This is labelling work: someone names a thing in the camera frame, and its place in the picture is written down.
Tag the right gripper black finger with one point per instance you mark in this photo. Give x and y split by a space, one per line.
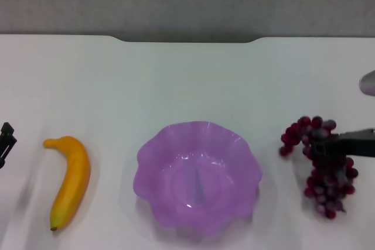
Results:
361 133
345 147

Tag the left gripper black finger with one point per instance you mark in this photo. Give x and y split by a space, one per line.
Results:
6 144

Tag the dark red grape bunch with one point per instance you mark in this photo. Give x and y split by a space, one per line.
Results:
325 182

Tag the yellow plastic banana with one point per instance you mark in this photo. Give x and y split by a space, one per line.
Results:
71 174

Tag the purple wavy plastic bowl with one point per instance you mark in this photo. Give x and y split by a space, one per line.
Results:
175 171

